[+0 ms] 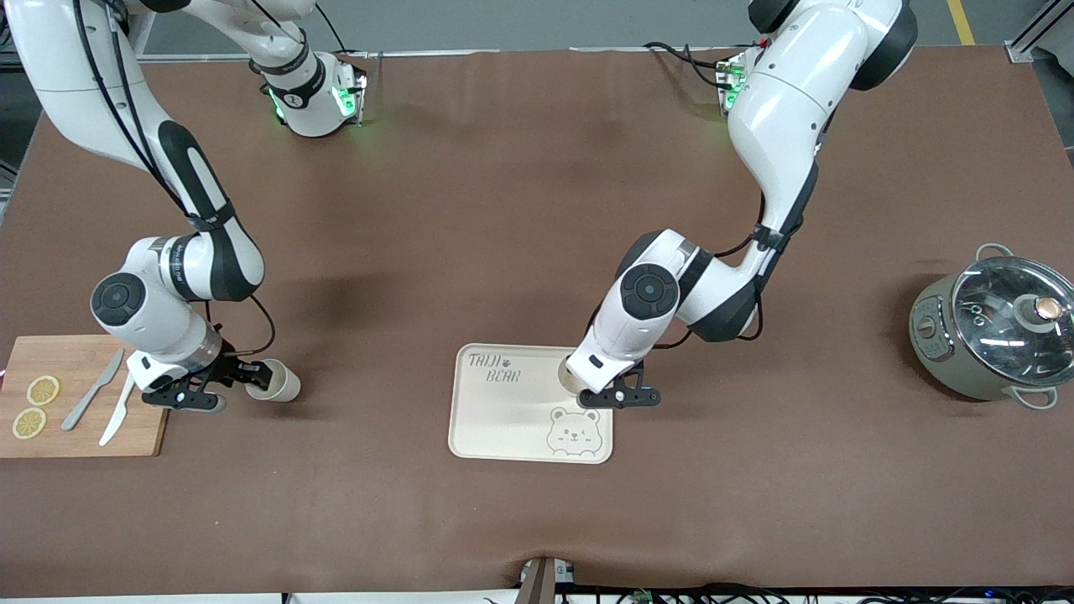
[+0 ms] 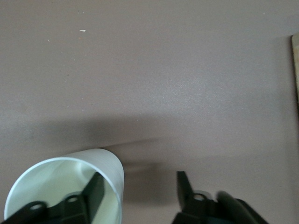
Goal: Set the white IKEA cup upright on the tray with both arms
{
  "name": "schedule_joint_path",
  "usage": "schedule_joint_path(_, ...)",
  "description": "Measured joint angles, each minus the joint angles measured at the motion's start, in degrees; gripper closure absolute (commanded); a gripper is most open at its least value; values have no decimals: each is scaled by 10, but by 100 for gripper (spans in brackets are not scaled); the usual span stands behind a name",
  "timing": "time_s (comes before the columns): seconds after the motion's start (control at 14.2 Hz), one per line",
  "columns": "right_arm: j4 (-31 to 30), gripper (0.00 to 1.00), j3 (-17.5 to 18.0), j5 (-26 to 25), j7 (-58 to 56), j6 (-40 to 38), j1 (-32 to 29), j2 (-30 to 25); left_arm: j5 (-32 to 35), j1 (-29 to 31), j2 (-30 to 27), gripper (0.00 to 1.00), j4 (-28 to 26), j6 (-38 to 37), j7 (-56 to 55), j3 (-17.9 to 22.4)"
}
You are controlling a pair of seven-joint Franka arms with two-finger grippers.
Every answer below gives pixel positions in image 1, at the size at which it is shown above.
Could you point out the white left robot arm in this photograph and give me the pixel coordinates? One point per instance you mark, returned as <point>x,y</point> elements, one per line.
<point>780,109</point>

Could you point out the grey-green electric cooking pot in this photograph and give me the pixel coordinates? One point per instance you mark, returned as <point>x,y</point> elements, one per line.
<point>931,352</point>

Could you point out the glass pot lid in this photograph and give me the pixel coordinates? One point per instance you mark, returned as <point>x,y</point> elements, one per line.
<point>1007,327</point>

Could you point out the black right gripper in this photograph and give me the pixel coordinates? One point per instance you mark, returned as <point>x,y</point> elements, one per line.
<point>227,367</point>

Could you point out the metal camera pole bracket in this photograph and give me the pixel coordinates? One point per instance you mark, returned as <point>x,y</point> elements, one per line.
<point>541,583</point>

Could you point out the white plastic knife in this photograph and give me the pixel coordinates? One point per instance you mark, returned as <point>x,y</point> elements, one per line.
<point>113,424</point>

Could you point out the grey plastic knife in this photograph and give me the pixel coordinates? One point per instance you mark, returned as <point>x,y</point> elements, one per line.
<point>94,389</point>

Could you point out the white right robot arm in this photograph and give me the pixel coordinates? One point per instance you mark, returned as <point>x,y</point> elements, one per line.
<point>50,50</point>

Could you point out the beige bear print tray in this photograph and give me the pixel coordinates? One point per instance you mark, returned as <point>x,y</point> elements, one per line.
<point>503,419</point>

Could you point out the white plastic cup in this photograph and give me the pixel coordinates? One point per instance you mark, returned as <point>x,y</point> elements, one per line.
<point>564,375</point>
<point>285,387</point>

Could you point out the aluminium frame profile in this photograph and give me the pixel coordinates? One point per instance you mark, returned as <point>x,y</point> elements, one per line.
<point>1036,33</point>

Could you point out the dried lemon slice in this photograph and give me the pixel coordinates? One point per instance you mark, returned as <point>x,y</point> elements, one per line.
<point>43,390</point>
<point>29,423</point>

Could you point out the bamboo cutting board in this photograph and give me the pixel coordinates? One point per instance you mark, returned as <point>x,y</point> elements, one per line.
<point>84,436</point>

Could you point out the brown table mat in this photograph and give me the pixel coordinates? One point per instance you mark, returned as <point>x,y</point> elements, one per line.
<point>503,210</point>

